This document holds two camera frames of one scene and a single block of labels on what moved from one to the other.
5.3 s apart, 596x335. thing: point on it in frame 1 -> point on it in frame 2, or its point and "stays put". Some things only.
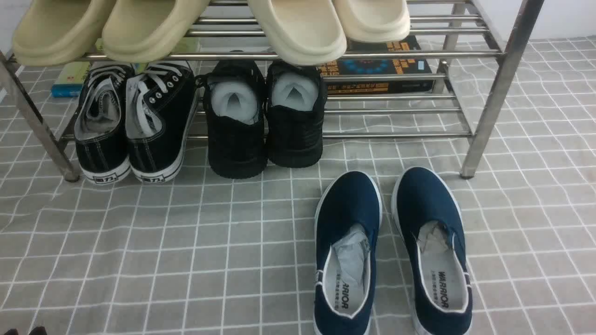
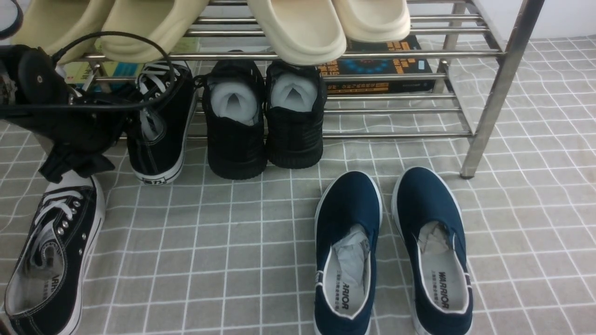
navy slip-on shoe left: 348,216 stays put
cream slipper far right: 374,21 stays put
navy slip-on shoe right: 428,227 stays put
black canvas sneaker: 101,138 -> 44,295
